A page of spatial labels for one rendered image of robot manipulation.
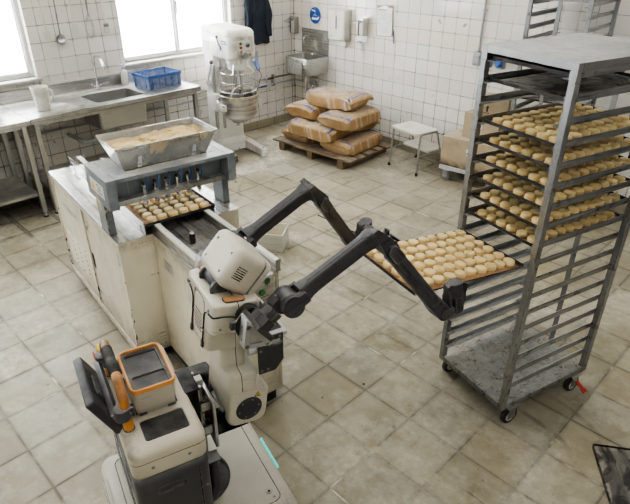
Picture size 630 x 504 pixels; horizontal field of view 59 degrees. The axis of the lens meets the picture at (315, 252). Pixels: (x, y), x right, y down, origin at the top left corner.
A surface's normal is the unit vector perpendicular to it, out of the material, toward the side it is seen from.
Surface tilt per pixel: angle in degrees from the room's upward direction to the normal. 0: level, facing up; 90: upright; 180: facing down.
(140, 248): 90
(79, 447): 0
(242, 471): 1
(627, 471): 0
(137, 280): 90
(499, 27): 90
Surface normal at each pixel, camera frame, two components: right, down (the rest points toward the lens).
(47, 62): 0.70, 0.35
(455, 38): -0.71, 0.35
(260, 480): 0.01, -0.87
